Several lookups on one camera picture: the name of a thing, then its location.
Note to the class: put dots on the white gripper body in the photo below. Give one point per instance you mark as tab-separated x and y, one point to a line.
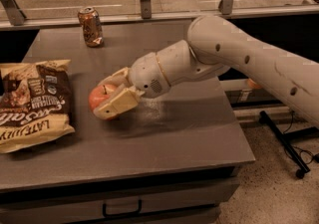
146	75

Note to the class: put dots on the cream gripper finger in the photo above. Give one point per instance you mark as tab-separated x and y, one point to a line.
121	77
121	100

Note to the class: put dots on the red apple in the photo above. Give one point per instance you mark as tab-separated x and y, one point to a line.
98	95

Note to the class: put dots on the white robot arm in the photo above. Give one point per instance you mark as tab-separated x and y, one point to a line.
212	47

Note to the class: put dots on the brown chip bag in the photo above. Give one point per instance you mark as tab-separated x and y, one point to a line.
36	104

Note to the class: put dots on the orange soda can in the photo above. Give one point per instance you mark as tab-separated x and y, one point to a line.
89	20

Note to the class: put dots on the orange tape roll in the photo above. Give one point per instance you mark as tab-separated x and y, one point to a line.
253	84

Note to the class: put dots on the grey cabinet drawer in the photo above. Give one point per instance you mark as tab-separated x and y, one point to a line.
183	203

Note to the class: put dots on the black stand leg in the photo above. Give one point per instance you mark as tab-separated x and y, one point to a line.
300	156

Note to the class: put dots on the black drawer handle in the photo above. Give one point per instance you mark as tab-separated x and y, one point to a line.
121	208

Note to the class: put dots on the left metal bracket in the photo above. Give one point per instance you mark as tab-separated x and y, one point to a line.
14	13

